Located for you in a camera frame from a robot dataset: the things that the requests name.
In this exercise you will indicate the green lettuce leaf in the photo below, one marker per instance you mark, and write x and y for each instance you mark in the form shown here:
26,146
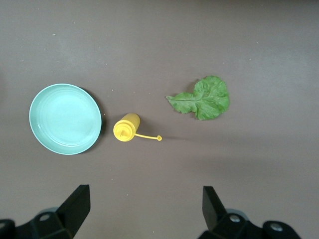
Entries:
207,102

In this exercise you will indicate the yellow squeeze bottle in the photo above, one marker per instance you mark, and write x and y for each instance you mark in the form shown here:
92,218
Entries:
127,127

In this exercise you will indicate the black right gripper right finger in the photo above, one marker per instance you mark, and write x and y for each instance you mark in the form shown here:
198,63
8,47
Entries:
214,214

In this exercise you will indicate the mint green plate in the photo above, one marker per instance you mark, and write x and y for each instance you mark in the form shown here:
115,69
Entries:
64,119

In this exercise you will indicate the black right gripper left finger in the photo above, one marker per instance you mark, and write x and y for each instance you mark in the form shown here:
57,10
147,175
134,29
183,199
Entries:
72,211

